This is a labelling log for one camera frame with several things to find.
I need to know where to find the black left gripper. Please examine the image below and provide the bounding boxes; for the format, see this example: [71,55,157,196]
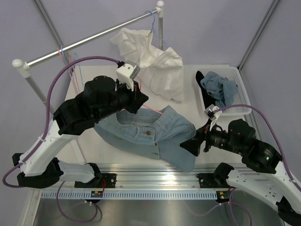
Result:
[95,78,148,121]

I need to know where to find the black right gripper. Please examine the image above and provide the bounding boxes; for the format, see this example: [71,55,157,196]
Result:
[180,117,245,155]

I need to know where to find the pink hanger with jeans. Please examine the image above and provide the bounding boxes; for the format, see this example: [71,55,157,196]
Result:
[120,76,163,114]

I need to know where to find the blue denim jeans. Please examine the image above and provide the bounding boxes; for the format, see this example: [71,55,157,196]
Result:
[94,105,196,172]

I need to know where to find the pink wire hanger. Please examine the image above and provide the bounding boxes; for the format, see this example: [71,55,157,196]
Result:
[56,47,82,94]

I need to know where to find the black skirt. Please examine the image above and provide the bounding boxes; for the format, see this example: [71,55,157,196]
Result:
[195,71,215,109]

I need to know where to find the light blue denim shirt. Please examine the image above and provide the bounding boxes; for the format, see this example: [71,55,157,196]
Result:
[200,71,238,108]

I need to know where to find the blue hanger with denim shirt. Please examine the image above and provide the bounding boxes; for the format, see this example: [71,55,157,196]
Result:
[59,46,84,94]

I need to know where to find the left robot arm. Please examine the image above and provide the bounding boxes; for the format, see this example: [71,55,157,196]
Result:
[12,76,149,189]

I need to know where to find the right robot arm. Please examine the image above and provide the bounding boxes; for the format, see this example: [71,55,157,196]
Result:
[180,119,301,226]

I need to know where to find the blue hanger with white shirt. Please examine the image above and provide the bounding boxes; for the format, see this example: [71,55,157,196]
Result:
[143,10,169,50]

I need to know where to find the white shirt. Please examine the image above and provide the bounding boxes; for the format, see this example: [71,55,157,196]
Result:
[110,28,184,103]

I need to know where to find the white plastic basket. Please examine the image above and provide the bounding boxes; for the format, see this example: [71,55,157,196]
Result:
[197,65,252,117]

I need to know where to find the silver clothes rack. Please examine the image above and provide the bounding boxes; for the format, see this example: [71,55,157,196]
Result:
[12,0,165,105]

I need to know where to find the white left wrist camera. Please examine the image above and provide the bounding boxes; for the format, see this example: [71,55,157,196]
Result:
[116,61,140,91]

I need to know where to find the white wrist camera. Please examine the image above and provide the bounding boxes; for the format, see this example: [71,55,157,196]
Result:
[116,61,140,91]
[204,104,222,130]

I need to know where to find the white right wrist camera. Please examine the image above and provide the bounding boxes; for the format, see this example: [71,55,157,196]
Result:
[204,104,222,130]

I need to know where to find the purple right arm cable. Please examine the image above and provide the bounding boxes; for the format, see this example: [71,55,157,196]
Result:
[188,105,301,224]

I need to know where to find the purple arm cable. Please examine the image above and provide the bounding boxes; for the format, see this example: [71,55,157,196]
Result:
[2,56,123,223]
[188,105,301,224]

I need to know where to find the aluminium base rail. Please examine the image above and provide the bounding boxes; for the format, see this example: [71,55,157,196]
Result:
[32,163,286,191]

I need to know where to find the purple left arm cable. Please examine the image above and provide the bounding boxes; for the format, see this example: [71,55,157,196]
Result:
[2,56,123,223]

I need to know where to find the white slotted cable duct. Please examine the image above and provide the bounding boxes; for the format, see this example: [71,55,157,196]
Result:
[41,190,217,200]

